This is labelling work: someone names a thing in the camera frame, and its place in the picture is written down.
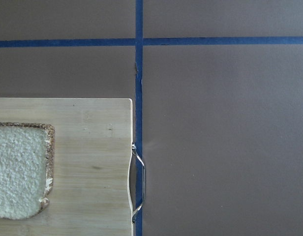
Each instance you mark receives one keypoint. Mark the white bread slice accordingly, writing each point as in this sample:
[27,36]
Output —
[27,153]

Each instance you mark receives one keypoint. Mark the wooden cutting board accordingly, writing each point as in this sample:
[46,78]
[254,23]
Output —
[90,195]

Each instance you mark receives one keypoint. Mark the long blue tape strip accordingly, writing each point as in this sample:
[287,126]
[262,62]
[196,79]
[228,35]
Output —
[138,106]

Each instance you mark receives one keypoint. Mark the crossing blue tape strip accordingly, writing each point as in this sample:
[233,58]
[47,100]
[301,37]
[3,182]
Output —
[294,40]

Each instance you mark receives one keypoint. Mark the metal cutting board handle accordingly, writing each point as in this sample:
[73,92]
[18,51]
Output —
[142,168]

